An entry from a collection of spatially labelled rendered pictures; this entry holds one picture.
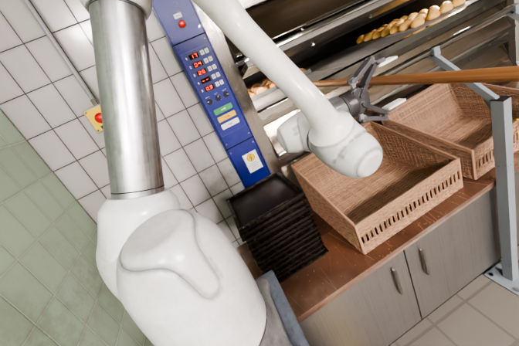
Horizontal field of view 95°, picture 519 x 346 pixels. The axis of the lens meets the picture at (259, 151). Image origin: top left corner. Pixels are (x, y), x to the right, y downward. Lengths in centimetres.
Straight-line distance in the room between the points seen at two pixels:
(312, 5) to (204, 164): 93
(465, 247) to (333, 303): 68
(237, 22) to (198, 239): 40
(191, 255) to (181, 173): 90
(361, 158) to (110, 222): 48
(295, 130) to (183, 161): 70
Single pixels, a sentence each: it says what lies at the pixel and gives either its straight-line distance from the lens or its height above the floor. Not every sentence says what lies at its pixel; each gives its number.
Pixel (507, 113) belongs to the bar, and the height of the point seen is 90.
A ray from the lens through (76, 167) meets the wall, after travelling 127.
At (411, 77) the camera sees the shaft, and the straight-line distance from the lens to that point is 82.
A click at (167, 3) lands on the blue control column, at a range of 118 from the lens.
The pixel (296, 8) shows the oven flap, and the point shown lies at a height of 155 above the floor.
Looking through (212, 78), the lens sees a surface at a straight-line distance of 113.
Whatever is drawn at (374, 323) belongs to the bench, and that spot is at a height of 29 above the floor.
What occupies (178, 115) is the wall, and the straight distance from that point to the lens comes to 116.
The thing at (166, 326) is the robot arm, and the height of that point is 119.
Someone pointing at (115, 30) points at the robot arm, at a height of 157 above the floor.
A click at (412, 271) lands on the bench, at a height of 41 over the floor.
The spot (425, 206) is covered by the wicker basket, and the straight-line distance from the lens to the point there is 124.
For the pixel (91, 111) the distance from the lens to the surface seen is 113.
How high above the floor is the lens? 142
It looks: 20 degrees down
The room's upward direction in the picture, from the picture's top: 25 degrees counter-clockwise
